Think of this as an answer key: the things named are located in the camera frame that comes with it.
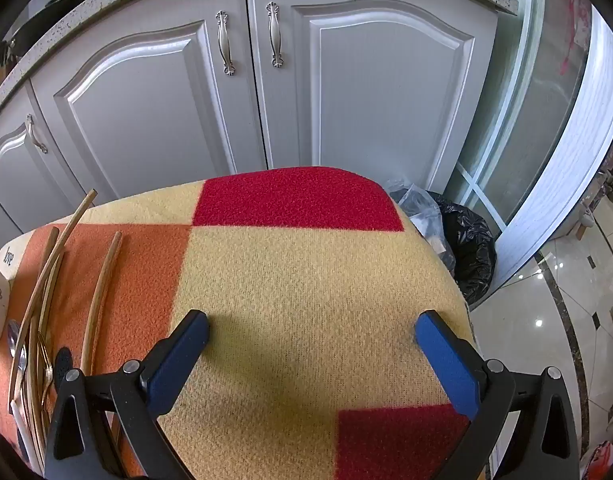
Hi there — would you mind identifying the glass display cabinet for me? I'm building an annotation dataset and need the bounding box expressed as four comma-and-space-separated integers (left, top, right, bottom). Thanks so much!
445, 0, 595, 241

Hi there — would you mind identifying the cabinet door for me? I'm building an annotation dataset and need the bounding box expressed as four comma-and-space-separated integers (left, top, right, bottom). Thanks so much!
31, 0, 266, 202
0, 82, 85, 233
248, 0, 498, 192

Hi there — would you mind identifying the long brown wooden chopstick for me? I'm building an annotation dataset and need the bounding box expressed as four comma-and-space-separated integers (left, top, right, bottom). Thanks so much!
8, 188, 100, 403

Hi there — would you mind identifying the short brown wooden chopstick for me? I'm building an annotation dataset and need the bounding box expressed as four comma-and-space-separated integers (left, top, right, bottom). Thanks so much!
34, 226, 59, 314

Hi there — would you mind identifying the far left cabinet door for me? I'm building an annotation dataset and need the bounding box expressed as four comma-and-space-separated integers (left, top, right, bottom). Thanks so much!
0, 82, 85, 233

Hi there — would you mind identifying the silver cabinet handle left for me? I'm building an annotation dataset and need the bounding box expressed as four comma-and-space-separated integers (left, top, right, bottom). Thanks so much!
215, 10, 236, 76

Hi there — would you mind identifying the curved brown wooden chopstick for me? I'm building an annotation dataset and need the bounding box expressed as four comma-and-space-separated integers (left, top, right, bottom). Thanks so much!
80, 231, 122, 375

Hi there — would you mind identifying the black trash bag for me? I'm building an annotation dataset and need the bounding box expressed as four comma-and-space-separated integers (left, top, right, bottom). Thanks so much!
385, 178, 498, 306

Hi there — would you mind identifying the right cabinet door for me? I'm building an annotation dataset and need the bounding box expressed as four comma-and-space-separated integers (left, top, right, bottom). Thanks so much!
248, 0, 498, 192

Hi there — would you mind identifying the checkered red orange blanket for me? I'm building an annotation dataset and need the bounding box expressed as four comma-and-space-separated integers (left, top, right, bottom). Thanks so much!
0, 166, 476, 480

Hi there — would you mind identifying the metal spoon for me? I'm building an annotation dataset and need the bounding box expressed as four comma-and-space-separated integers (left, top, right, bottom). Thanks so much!
6, 318, 29, 373

